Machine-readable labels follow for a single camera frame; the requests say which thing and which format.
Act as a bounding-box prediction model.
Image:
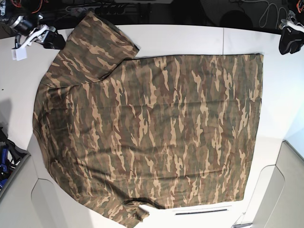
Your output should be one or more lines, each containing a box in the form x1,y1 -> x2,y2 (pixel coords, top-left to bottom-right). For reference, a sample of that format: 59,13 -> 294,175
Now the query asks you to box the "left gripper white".
279,10 -> 304,55

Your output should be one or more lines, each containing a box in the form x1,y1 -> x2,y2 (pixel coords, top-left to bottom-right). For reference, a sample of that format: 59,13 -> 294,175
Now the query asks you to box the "grey coiled cable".
258,0 -> 287,29

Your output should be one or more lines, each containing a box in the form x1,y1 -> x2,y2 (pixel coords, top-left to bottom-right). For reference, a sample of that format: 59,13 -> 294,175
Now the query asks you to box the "camouflage T-shirt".
33,12 -> 263,228

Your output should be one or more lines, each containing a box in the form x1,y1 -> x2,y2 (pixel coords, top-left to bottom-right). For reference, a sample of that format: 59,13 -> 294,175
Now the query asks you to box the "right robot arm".
0,14 -> 66,50

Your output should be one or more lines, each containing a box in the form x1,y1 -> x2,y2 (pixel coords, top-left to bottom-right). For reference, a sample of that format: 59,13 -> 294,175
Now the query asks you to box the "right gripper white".
21,25 -> 65,49

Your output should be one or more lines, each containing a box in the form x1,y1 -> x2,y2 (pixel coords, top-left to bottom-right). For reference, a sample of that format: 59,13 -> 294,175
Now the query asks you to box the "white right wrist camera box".
11,45 -> 27,61

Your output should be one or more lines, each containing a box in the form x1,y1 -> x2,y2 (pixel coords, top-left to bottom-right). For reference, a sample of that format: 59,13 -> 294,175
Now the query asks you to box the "blue and black equipment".
0,124 -> 30,191

